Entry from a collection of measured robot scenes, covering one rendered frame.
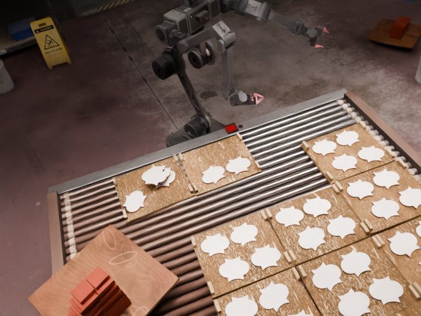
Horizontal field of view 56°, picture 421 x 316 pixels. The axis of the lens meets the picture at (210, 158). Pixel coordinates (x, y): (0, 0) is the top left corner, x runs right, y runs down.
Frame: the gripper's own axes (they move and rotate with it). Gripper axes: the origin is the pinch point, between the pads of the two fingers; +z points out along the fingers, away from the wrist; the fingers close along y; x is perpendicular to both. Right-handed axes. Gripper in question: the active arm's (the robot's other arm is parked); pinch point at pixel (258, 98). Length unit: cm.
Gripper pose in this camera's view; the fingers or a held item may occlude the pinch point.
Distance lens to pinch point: 255.5
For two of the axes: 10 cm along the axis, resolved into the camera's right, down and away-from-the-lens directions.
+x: -1.3, -9.8, -1.5
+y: 4.5, 0.8, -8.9
